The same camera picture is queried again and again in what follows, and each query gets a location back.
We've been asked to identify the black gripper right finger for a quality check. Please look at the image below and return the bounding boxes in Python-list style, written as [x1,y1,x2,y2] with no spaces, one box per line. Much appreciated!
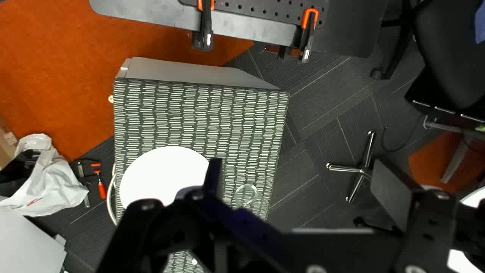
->
[353,161,485,273]

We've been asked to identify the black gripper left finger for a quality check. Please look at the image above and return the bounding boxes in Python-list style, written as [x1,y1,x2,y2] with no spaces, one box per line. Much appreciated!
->
[96,156,278,273]

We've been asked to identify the clear glass cup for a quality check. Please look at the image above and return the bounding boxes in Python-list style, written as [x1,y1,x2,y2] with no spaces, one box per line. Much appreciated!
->
[235,183,259,208]

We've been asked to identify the white round plate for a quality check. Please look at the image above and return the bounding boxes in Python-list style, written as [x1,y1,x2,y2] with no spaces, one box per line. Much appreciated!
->
[119,147,209,208]

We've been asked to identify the grey patterned table mat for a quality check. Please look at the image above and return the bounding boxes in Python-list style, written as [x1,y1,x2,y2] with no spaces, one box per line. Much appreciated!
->
[112,77,291,273]

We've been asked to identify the black office chair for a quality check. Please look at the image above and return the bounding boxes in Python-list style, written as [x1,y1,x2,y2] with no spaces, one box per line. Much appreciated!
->
[369,0,485,185]

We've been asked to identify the black perforated robot table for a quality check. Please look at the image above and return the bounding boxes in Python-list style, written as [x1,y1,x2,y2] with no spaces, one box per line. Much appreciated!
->
[90,0,390,58]

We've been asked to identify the orange handled clamp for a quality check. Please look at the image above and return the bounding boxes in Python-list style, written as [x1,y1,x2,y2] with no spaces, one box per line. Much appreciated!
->
[193,0,216,52]
[278,8,320,64]

